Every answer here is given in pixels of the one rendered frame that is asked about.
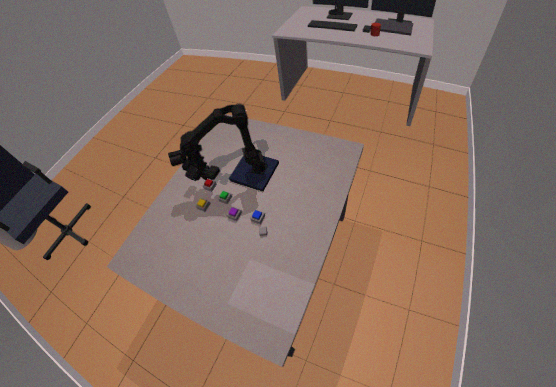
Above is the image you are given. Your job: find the blue button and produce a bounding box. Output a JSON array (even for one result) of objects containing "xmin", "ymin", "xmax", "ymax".
[{"xmin": 250, "ymin": 210, "xmax": 265, "ymax": 225}]

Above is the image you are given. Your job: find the yellow button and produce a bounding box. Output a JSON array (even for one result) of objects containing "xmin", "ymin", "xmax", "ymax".
[{"xmin": 196, "ymin": 199, "xmax": 210, "ymax": 212}]

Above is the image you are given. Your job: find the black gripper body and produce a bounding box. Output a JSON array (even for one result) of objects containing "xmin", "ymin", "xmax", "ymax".
[{"xmin": 182, "ymin": 156, "xmax": 220, "ymax": 180}]

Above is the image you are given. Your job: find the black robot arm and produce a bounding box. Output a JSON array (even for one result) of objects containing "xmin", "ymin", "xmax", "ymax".
[{"xmin": 168, "ymin": 104, "xmax": 267, "ymax": 181}]

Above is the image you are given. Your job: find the purple button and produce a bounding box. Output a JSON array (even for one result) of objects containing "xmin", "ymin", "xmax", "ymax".
[{"xmin": 227, "ymin": 207, "xmax": 241, "ymax": 222}]

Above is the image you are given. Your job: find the red button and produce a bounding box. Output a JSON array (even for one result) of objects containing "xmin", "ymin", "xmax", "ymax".
[{"xmin": 202, "ymin": 179, "xmax": 217, "ymax": 192}]

